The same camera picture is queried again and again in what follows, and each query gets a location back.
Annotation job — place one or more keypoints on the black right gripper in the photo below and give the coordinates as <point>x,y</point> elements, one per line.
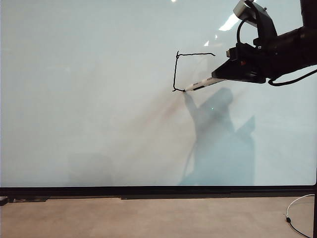
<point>250,54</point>

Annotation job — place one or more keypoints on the white marker pen black tip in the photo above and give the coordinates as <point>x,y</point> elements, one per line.
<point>198,85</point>

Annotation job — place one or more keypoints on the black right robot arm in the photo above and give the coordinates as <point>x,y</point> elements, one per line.
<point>297,49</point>

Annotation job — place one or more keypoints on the black whiteboard stand leg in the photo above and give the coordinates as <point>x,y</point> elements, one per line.
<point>315,218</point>

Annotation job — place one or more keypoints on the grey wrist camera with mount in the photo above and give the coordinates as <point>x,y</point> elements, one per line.
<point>244,10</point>

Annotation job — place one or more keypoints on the white glass whiteboard black frame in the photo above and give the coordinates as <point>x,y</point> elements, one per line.
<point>74,99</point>

